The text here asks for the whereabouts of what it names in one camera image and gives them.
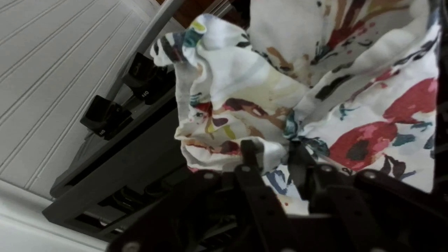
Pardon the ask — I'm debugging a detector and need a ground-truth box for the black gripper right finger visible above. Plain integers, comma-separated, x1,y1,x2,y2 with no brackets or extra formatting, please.
287,139,448,252

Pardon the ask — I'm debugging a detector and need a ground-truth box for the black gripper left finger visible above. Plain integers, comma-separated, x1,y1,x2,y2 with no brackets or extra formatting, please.
107,139,294,252

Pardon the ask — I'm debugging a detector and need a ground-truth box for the floral kitchen towel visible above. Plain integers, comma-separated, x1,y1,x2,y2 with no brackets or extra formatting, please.
149,0,442,217

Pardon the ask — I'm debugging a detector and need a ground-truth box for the black steel gas stove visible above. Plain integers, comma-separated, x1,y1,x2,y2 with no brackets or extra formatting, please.
40,0,448,252

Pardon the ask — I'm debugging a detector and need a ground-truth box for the black stove knob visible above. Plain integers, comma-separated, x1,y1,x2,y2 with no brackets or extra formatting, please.
121,52,176,105
78,94,134,142

